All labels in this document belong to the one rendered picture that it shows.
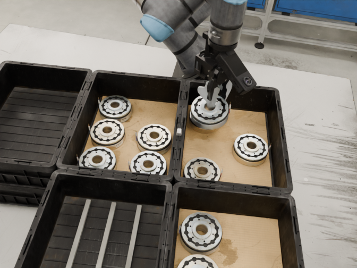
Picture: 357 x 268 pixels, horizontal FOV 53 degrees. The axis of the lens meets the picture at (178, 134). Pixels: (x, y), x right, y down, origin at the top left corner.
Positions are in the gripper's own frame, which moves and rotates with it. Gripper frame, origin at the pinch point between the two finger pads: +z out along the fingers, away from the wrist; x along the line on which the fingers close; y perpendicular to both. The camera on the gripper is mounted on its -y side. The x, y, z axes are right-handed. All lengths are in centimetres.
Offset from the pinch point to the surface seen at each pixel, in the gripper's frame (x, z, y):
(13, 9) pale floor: -39, 101, 259
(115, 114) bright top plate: 16.5, 13.8, 26.7
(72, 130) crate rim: 32.9, 6.5, 23.0
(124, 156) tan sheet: 23.6, 16.5, 13.2
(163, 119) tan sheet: 4.8, 16.6, 16.9
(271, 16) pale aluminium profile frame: -165, 73, 83
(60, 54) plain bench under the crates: 4, 30, 85
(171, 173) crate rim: 22.2, 6.4, -5.4
